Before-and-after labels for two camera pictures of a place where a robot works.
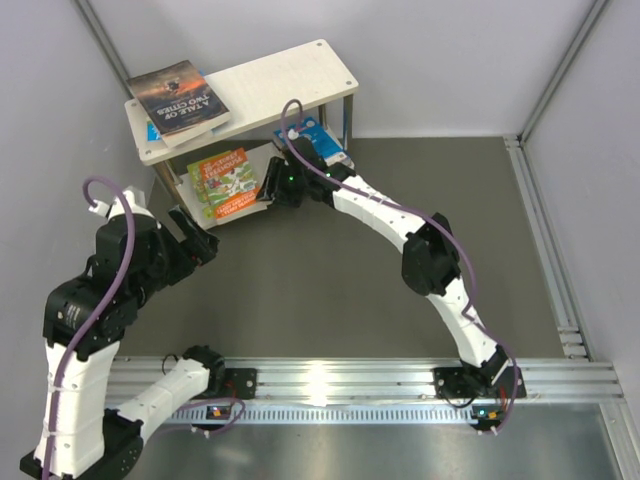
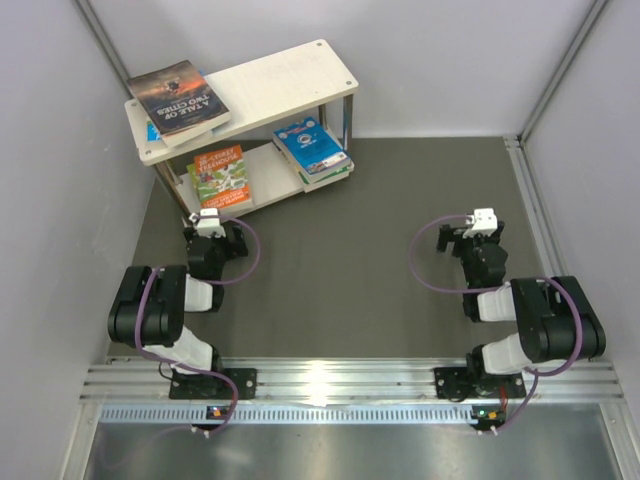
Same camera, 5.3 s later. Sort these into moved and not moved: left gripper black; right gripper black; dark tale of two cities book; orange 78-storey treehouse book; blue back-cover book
Moved: right gripper black; left gripper black; orange 78-storey treehouse book
Not moved: blue back-cover book; dark tale of two cities book
